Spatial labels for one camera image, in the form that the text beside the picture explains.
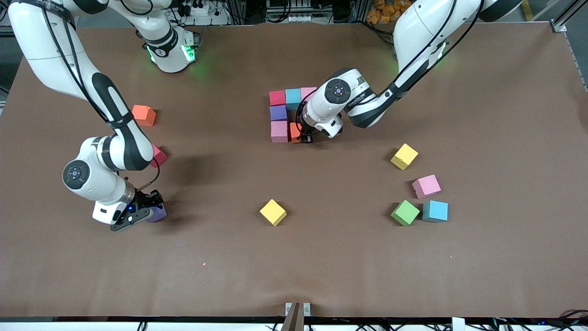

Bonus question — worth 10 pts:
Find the brown wooden strip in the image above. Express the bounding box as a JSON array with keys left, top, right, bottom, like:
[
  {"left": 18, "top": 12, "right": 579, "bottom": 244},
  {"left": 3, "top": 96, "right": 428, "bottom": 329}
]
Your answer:
[{"left": 281, "top": 302, "right": 300, "bottom": 331}]

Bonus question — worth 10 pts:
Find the green foam cube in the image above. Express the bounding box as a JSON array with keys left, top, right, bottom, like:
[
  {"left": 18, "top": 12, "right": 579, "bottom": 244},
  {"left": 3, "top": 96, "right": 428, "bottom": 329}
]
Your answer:
[{"left": 390, "top": 200, "right": 421, "bottom": 226}]

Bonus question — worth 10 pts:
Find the yellow foam cube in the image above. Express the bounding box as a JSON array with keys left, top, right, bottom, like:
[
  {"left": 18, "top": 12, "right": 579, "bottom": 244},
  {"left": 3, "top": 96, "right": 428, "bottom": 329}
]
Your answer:
[
  {"left": 260, "top": 199, "right": 287, "bottom": 227},
  {"left": 390, "top": 143, "right": 419, "bottom": 171}
]

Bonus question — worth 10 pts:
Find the blue foam cube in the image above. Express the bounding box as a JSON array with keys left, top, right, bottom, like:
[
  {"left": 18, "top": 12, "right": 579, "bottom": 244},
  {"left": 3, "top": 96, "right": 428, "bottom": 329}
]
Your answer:
[
  {"left": 422, "top": 200, "right": 449, "bottom": 223},
  {"left": 285, "top": 88, "right": 302, "bottom": 111}
]

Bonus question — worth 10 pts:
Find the orange snack bag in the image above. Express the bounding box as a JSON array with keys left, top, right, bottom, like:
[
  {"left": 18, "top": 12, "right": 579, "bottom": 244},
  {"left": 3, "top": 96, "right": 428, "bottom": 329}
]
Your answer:
[{"left": 366, "top": 0, "right": 412, "bottom": 24}]

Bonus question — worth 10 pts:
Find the metal clamp bracket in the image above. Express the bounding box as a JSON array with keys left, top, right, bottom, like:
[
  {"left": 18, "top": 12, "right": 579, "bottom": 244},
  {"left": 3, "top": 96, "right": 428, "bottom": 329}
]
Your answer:
[{"left": 285, "top": 302, "right": 311, "bottom": 318}]

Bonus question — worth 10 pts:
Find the aluminium frame profile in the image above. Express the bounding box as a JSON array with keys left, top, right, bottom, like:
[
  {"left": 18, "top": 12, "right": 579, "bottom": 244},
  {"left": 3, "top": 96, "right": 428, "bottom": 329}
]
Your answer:
[{"left": 549, "top": 0, "right": 588, "bottom": 34}]

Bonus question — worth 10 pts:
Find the white power strip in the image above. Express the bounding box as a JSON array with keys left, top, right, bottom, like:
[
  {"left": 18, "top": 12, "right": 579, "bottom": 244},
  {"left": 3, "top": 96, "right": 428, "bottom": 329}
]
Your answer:
[{"left": 176, "top": 0, "right": 216, "bottom": 18}]

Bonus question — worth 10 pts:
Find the brown paper table cover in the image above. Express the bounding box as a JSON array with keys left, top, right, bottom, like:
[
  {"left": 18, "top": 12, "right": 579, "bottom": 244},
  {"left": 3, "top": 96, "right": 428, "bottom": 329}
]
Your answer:
[{"left": 0, "top": 21, "right": 588, "bottom": 320}]

